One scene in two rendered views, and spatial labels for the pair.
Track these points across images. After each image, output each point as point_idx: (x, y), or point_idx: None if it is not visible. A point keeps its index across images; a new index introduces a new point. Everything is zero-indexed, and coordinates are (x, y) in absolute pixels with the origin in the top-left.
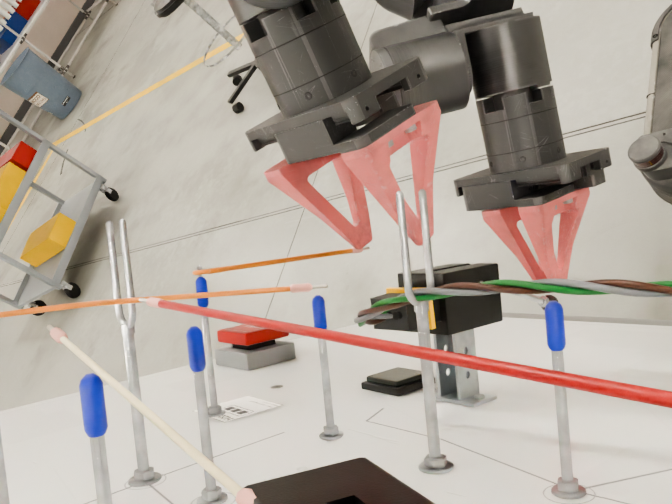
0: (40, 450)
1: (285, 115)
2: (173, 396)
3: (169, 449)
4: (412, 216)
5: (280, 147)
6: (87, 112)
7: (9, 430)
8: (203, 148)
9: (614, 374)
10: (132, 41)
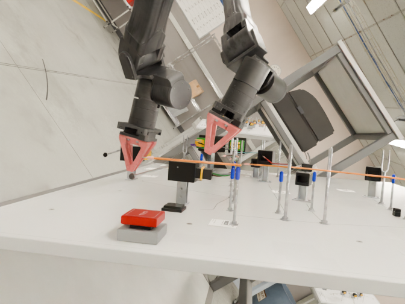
0: (302, 237)
1: (244, 115)
2: (224, 237)
3: (267, 222)
4: None
5: (243, 123)
6: None
7: (308, 253)
8: None
9: (142, 195)
10: None
